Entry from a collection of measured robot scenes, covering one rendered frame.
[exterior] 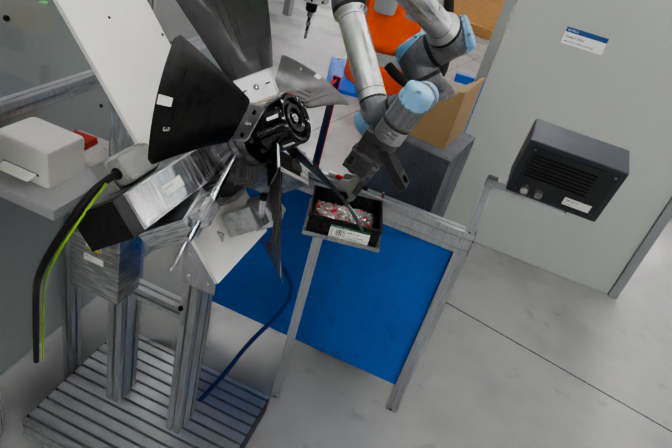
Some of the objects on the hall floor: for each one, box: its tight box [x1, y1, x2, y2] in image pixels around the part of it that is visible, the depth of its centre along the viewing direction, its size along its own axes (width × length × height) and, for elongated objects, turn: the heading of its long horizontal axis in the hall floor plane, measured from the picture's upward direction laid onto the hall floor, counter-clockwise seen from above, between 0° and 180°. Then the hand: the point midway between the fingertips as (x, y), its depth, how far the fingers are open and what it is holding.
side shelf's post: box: [58, 209, 81, 378], centre depth 170 cm, size 4×4×83 cm
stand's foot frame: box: [22, 334, 269, 448], centre depth 181 cm, size 62×46×8 cm
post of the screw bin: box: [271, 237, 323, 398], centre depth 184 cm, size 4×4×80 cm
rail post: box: [385, 252, 466, 413], centre depth 192 cm, size 4×4×78 cm
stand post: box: [166, 283, 212, 434], centre depth 159 cm, size 4×9×91 cm, turn 139°
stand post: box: [106, 240, 145, 403], centre depth 157 cm, size 4×9×115 cm, turn 139°
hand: (351, 199), depth 143 cm, fingers closed
